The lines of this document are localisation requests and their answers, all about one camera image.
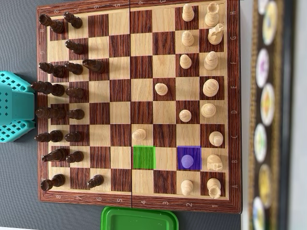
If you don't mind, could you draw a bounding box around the white wooden pawn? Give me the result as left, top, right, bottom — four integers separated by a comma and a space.
179, 54, 192, 70
154, 82, 168, 96
131, 128, 147, 141
179, 109, 192, 123
180, 179, 194, 196
181, 30, 195, 47
180, 154, 194, 168
182, 3, 195, 22

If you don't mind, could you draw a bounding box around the wooden folding chess board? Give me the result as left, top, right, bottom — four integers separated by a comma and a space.
35, 0, 243, 215

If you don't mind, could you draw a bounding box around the white wooden queen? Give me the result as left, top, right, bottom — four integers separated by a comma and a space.
200, 102, 216, 118

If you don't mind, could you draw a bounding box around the white wooden bishop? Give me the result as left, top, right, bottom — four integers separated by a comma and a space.
203, 51, 219, 71
208, 131, 224, 147

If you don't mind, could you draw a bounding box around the dark wooden knight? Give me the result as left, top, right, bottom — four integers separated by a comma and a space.
82, 58, 106, 74
41, 148, 70, 163

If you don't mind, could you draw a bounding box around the white wooden knight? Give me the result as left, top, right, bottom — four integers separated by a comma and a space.
207, 23, 225, 46
206, 154, 224, 172

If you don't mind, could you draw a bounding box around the dark wooden pawn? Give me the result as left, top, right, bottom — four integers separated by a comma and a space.
65, 87, 84, 99
64, 62, 83, 75
65, 151, 84, 164
86, 174, 105, 189
64, 131, 83, 143
66, 109, 85, 120
63, 11, 83, 29
65, 40, 84, 55

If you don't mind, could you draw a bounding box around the white wooden rook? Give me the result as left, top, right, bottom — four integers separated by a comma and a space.
204, 2, 220, 27
206, 178, 222, 200

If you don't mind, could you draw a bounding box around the dark wooden queen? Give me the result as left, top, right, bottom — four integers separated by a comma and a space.
35, 107, 66, 120

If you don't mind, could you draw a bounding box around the green plastic lid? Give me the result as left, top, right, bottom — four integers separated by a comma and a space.
100, 206, 179, 230

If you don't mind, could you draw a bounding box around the dark wooden bishop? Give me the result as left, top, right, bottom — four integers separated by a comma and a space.
38, 61, 66, 79
35, 129, 63, 144

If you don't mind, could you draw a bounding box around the dark wooden king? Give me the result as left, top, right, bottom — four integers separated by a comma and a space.
30, 80, 65, 97

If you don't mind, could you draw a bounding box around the dark wooden rook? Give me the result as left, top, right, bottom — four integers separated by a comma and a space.
38, 13, 65, 34
40, 173, 66, 192

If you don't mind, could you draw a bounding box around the black gold medallion board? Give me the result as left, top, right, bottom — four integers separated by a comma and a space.
248, 0, 295, 230

